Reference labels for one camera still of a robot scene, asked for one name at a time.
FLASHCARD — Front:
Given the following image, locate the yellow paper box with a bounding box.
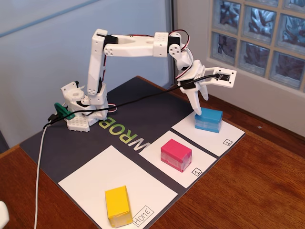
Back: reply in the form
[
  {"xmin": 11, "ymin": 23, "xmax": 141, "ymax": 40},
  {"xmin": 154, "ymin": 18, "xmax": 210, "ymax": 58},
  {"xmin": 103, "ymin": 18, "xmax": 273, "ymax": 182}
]
[{"xmin": 104, "ymin": 185, "xmax": 133, "ymax": 228}]

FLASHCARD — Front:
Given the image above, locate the white rounded object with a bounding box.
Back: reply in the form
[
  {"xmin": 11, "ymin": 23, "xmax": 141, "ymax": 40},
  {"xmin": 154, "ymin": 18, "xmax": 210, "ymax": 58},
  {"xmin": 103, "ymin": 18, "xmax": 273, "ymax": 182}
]
[{"xmin": 0, "ymin": 201, "xmax": 10, "ymax": 225}]

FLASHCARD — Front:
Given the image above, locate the blue paper box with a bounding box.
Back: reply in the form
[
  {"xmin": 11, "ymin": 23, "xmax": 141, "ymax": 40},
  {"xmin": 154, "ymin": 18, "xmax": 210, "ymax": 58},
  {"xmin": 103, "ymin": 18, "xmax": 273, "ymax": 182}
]
[{"xmin": 194, "ymin": 107, "xmax": 224, "ymax": 134}]

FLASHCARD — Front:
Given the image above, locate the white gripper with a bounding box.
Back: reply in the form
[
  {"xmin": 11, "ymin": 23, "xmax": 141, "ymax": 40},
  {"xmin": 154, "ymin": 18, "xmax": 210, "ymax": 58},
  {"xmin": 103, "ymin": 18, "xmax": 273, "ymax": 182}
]
[{"xmin": 177, "ymin": 59, "xmax": 210, "ymax": 115}]

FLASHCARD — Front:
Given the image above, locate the grey metal partition post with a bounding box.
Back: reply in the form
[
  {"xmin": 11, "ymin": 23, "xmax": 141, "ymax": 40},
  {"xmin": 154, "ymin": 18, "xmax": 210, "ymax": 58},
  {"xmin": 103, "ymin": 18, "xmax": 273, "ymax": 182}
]
[{"xmin": 170, "ymin": 0, "xmax": 179, "ymax": 86}]

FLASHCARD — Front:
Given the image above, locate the red black servo wire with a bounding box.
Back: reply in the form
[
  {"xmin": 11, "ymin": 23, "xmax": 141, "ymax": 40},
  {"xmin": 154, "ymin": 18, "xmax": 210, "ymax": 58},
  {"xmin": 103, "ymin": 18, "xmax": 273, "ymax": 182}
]
[{"xmin": 170, "ymin": 29, "xmax": 192, "ymax": 79}]

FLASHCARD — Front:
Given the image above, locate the white paper sheet marked 2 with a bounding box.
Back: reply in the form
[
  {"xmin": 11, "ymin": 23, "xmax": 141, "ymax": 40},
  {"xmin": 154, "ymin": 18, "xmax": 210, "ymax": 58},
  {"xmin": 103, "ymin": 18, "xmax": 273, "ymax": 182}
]
[{"xmin": 171, "ymin": 112, "xmax": 246, "ymax": 157}]

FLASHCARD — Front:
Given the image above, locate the white paper sheet marked HOME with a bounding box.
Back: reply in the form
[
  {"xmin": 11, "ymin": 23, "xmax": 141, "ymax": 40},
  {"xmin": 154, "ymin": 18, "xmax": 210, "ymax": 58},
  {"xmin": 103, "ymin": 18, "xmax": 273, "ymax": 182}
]
[{"xmin": 58, "ymin": 145, "xmax": 179, "ymax": 229}]

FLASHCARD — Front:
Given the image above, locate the white cable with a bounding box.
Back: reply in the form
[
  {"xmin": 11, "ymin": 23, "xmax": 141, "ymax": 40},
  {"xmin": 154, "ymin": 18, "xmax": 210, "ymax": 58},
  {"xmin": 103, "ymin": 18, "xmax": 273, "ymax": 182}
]
[{"xmin": 33, "ymin": 123, "xmax": 52, "ymax": 229}]

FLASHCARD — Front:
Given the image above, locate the green clamp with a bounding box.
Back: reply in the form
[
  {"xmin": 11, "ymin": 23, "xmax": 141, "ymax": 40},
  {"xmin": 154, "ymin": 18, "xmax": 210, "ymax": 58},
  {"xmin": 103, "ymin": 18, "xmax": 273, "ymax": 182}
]
[{"xmin": 54, "ymin": 102, "xmax": 75, "ymax": 120}]

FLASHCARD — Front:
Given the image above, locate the white paper sheet marked 1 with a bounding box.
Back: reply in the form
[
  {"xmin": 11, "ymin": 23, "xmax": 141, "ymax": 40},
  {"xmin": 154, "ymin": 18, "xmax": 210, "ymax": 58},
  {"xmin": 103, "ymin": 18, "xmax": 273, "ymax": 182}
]
[{"xmin": 138, "ymin": 130, "xmax": 218, "ymax": 189}]

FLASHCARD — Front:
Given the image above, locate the pink paper box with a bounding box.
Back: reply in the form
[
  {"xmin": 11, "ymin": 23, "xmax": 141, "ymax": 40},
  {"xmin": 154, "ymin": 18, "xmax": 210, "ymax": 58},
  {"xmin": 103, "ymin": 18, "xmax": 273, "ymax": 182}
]
[{"xmin": 161, "ymin": 139, "xmax": 193, "ymax": 173}]

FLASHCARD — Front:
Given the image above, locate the black mat with WROB print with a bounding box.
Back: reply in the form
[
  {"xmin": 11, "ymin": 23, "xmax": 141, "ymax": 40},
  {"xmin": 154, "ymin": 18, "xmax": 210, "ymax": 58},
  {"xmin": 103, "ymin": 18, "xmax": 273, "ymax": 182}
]
[{"xmin": 20, "ymin": 76, "xmax": 246, "ymax": 229}]

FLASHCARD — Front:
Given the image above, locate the black camera cable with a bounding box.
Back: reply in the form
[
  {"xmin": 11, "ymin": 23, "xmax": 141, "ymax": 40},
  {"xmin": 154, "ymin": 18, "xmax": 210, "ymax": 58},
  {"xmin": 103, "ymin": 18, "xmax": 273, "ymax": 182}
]
[{"xmin": 41, "ymin": 73, "xmax": 221, "ymax": 131}]

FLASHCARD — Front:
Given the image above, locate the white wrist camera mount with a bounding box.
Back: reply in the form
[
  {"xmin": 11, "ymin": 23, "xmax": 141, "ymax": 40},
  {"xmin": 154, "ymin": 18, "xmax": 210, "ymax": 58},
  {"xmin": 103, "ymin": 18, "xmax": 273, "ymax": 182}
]
[{"xmin": 202, "ymin": 66, "xmax": 238, "ymax": 89}]

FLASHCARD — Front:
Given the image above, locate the glass block window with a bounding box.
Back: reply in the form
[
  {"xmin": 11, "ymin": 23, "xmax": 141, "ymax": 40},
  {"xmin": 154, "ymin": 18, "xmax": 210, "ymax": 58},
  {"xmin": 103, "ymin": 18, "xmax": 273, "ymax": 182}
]
[{"xmin": 209, "ymin": 0, "xmax": 305, "ymax": 90}]

